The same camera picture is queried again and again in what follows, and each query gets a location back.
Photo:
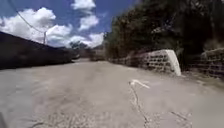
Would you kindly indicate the building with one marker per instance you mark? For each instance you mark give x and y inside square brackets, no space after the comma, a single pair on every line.
[97,55]

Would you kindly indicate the grey concrete road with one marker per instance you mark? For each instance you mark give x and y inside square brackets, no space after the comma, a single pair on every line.
[83,93]

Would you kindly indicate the dense row of trees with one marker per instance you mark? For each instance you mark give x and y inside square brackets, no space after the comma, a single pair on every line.
[160,23]

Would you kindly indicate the thin pole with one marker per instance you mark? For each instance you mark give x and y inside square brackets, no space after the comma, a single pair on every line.
[44,38]

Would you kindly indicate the dark low wall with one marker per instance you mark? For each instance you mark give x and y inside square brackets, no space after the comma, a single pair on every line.
[26,53]

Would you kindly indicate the dark brick wall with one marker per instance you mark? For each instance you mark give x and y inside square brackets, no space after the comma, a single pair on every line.
[213,63]

